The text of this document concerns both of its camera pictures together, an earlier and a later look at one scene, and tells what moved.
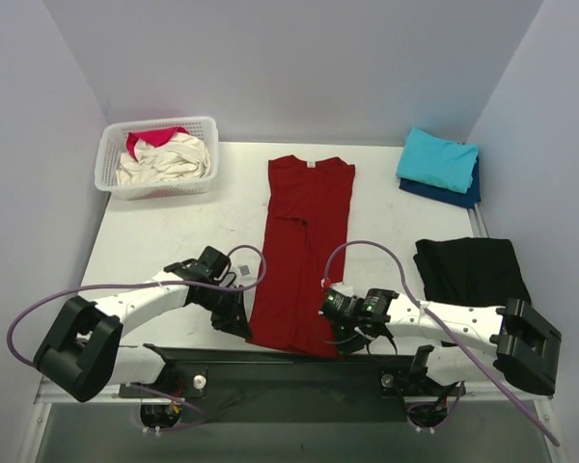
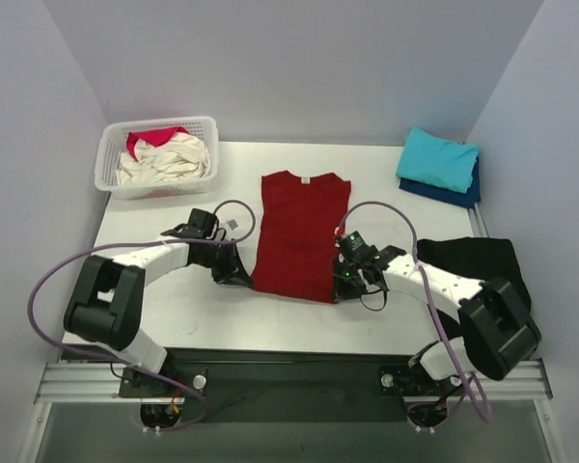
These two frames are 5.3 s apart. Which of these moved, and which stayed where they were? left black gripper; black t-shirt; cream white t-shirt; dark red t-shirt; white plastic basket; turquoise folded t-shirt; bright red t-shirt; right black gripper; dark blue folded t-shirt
Moved: right black gripper; left black gripper; dark red t-shirt
Stayed: cream white t-shirt; white plastic basket; bright red t-shirt; dark blue folded t-shirt; black t-shirt; turquoise folded t-shirt
